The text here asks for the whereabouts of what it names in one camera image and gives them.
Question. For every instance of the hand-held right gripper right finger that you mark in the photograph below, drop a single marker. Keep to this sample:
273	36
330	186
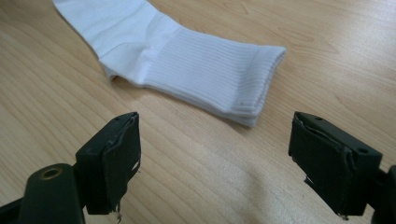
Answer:
330	161

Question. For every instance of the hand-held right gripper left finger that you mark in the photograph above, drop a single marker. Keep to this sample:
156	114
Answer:
115	161

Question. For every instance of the white sock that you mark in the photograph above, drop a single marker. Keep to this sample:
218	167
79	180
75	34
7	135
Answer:
174	49
247	120

